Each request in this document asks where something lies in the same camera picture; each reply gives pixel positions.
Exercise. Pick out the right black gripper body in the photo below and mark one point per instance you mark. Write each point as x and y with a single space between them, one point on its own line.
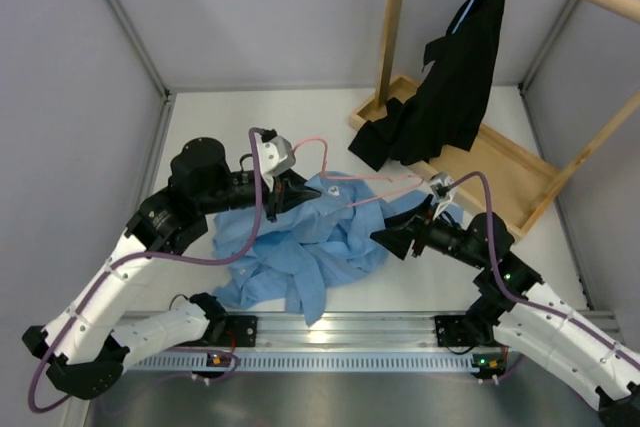
445 238

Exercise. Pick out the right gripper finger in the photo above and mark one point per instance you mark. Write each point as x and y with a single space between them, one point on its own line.
399 242
417 216

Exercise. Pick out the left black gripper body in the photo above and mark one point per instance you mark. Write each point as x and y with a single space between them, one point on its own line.
239 191

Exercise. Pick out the light blue shirt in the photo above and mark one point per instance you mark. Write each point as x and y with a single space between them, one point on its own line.
318 245

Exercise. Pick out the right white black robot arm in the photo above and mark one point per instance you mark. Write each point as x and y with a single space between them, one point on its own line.
519 310

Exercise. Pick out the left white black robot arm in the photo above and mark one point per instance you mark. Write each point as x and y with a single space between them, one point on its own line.
85 350

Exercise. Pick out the black shirt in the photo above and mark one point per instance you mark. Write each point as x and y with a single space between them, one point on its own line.
449 105

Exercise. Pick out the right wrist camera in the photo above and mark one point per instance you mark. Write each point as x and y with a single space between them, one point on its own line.
441 185

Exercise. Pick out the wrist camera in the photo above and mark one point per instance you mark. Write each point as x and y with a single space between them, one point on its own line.
275 155
441 185

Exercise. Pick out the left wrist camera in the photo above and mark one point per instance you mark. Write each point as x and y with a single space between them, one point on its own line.
275 155

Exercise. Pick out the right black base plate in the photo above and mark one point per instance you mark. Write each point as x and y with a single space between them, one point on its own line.
452 330

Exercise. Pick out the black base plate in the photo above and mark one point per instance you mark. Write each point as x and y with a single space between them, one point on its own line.
240 331
452 330

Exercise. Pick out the aluminium mounting rail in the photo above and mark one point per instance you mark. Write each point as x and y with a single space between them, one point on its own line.
343 331

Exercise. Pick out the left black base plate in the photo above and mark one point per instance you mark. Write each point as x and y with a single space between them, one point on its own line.
240 331

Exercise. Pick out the grey slotted cable duct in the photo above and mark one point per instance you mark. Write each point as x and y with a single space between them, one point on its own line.
352 362

